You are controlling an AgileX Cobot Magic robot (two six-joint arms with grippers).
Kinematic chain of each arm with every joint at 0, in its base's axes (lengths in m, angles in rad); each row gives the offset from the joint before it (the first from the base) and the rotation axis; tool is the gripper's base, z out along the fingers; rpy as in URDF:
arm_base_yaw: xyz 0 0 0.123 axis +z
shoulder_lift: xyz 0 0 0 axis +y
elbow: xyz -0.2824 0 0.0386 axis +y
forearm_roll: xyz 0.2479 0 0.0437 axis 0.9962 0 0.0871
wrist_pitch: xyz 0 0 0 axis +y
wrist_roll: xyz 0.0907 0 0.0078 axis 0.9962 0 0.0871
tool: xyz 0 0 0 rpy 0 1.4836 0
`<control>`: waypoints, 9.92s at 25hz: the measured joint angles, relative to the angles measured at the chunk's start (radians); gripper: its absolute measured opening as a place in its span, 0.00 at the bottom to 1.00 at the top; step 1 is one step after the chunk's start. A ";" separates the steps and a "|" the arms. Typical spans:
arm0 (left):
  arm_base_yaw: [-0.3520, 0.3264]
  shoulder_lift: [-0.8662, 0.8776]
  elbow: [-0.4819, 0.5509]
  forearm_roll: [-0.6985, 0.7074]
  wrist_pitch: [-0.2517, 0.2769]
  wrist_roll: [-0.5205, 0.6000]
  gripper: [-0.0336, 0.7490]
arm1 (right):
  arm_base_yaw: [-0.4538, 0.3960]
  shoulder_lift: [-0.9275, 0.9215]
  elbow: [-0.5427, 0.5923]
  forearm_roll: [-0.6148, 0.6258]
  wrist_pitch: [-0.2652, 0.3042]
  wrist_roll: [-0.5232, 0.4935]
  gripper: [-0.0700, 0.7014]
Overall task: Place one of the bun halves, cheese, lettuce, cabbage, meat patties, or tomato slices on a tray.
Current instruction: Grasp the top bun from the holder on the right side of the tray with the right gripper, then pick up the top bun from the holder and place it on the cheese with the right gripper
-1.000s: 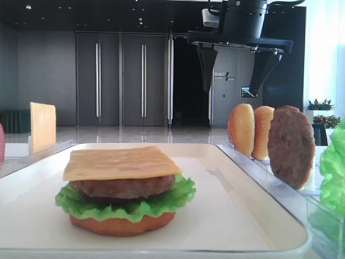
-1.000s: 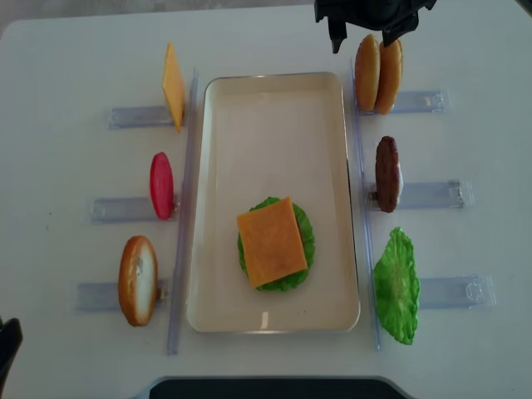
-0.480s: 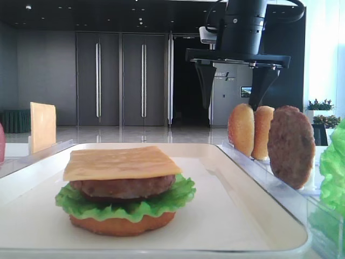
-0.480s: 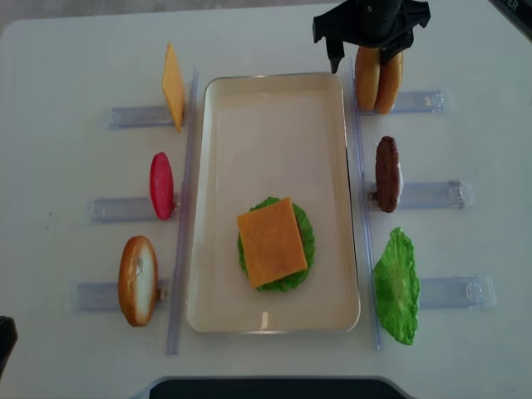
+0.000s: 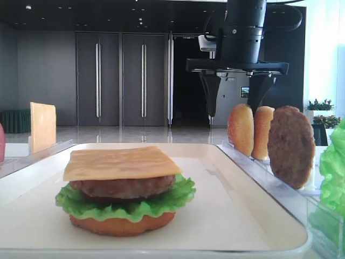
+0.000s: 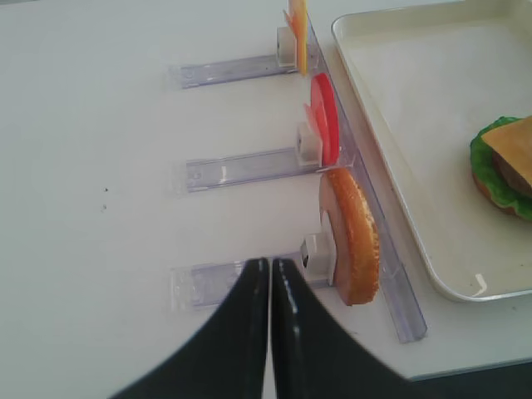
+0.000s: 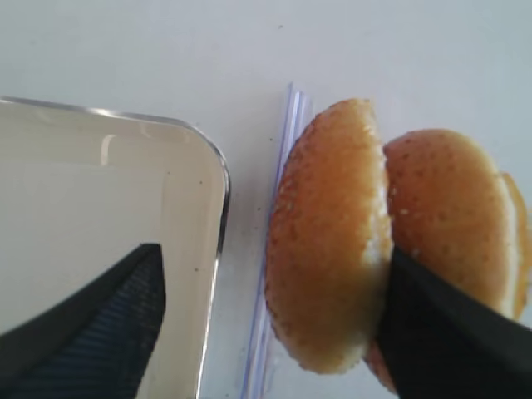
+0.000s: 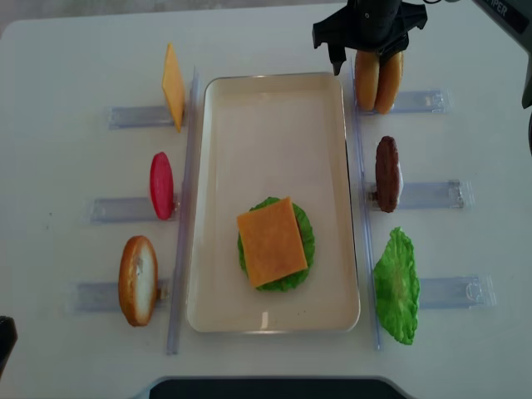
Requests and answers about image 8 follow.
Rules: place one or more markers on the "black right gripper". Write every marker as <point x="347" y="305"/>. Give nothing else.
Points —
<point x="379" y="26"/>

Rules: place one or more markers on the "bun half nearer tray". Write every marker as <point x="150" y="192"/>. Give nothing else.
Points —
<point x="366" y="79"/>

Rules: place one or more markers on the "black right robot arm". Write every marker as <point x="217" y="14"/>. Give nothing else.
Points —
<point x="514" y="17"/>

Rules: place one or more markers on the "brown meat patty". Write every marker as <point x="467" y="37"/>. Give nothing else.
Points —
<point x="388" y="176"/>

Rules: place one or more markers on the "orange cheese slice standing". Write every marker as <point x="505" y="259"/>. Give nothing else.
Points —
<point x="173" y="87"/>

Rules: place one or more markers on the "green lettuce on tray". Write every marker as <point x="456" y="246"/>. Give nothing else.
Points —
<point x="305" y="232"/>

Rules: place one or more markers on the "orange cheese slice on tray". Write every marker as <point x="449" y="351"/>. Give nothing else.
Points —
<point x="271" y="243"/>

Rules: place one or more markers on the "red tomato slice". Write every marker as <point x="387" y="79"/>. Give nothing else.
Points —
<point x="162" y="186"/>

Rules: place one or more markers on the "green lettuce leaf standing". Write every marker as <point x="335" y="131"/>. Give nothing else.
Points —
<point x="398" y="288"/>

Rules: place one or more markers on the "bread slice bottom left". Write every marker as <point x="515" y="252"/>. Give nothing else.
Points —
<point x="138" y="277"/>

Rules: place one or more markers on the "bun half outer right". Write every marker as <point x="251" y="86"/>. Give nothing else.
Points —
<point x="390" y="75"/>

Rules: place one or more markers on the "cream rectangular tray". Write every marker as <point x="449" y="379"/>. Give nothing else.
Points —
<point x="273" y="136"/>

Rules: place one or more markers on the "clear long strip left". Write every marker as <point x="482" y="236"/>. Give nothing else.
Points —
<point x="173" y="333"/>

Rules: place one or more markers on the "black monitor edge bottom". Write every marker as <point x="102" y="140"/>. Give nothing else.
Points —
<point x="274" y="387"/>

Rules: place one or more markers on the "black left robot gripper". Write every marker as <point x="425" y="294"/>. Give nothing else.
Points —
<point x="8" y="339"/>

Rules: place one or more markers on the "clear holder rail top left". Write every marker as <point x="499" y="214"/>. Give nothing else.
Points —
<point x="138" y="117"/>

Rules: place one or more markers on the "clear holder rail bottom right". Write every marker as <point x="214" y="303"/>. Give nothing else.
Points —
<point x="472" y="291"/>

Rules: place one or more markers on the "clear holder rail middle left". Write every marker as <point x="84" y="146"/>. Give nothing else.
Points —
<point x="127" y="210"/>

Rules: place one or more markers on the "clear holder rail bottom left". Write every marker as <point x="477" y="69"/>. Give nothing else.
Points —
<point x="92" y="298"/>

